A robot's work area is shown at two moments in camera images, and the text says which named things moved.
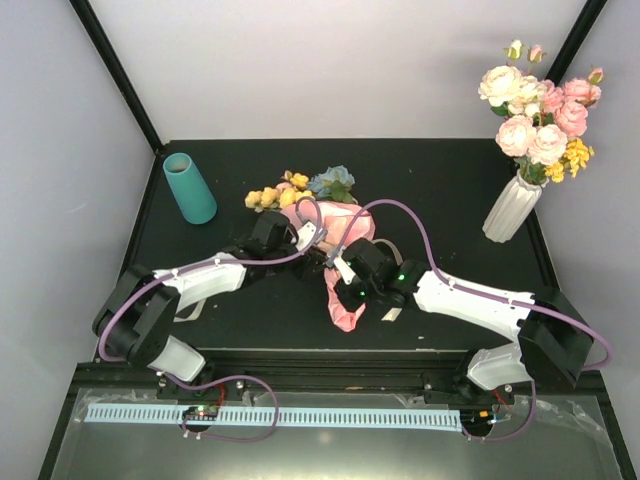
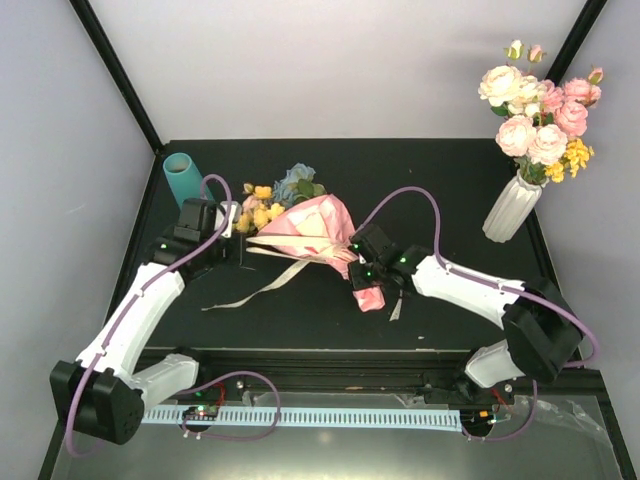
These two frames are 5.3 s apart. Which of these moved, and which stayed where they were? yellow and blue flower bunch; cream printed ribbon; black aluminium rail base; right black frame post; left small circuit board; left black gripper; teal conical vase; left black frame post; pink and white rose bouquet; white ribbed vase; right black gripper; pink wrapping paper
Moved: left black gripper; pink wrapping paper; yellow and blue flower bunch; right black gripper; cream printed ribbon
Stayed: black aluminium rail base; left small circuit board; white ribbed vase; pink and white rose bouquet; left black frame post; right black frame post; teal conical vase
